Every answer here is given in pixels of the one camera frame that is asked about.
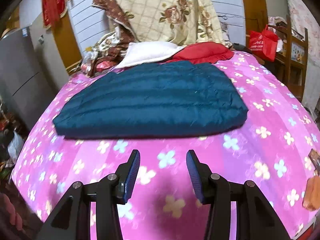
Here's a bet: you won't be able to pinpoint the teal puffer down jacket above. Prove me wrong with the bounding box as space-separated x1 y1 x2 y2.
53 61 248 139

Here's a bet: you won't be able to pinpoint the dark brown small box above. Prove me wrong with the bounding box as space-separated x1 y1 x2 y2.
308 148 320 176

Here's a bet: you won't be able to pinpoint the red shopping bag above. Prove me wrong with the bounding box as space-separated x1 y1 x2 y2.
249 25 278 62

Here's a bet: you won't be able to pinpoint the white folded cloth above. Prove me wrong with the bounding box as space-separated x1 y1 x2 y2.
115 41 184 69

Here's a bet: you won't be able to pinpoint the red pillow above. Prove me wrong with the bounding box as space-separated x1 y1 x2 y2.
167 42 234 64

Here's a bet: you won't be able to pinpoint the red hanging decoration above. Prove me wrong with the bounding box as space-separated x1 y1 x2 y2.
41 0 67 29

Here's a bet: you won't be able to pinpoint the grey refrigerator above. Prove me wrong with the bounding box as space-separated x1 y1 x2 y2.
0 27 55 130

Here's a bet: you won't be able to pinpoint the wooden chair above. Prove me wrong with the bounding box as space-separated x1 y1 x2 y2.
269 15 309 102

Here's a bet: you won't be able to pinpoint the pink floral bed sheet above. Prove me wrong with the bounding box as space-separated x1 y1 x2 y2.
12 52 319 239

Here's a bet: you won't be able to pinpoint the brown patterned blanket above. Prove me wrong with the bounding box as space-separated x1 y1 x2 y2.
81 0 136 77

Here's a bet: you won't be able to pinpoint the orange brown packet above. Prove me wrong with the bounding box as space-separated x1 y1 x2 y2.
303 176 320 211

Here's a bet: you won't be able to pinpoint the cream floral quilt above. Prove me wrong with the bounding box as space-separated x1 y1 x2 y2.
93 0 225 46

